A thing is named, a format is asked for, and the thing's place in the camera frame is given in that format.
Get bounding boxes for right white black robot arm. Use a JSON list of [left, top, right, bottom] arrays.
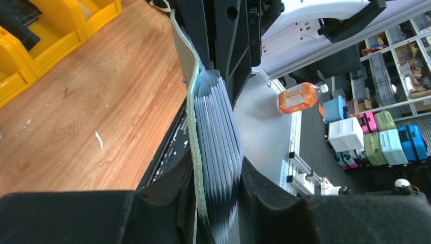
[[169, 1, 387, 104]]

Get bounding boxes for left yellow plastic bin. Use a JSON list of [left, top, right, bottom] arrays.
[[1, 27, 37, 107]]

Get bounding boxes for black floral blanket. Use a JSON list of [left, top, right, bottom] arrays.
[[146, 0, 171, 13]]

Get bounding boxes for background storage shelf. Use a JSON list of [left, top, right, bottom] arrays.
[[332, 11, 430, 121]]

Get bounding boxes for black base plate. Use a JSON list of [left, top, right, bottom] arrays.
[[136, 101, 190, 191]]

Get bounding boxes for right yellow plastic bin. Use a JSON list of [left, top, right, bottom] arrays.
[[70, 0, 122, 38]]

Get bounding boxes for orange drink bottle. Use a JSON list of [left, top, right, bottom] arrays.
[[278, 82, 329, 114]]

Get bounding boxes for middle yellow plastic bin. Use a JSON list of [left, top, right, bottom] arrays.
[[27, 1, 88, 78]]

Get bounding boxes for green leather card holder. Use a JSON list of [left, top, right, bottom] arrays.
[[170, 10, 244, 243]]

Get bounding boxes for aluminium frame rail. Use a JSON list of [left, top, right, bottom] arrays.
[[253, 71, 321, 195]]

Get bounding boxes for black cards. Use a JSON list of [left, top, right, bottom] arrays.
[[1, 0, 42, 51]]

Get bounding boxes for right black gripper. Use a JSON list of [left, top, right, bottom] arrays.
[[176, 0, 285, 105]]

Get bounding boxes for yellow plastic bin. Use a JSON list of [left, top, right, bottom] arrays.
[[27, 1, 88, 78], [70, 0, 122, 38], [1, 27, 37, 107]]

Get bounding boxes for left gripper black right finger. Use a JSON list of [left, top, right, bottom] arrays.
[[238, 159, 430, 243]]

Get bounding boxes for colourful suitcases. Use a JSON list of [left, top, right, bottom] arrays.
[[319, 96, 430, 170]]

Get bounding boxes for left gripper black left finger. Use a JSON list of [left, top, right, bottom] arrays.
[[1, 152, 195, 243]]

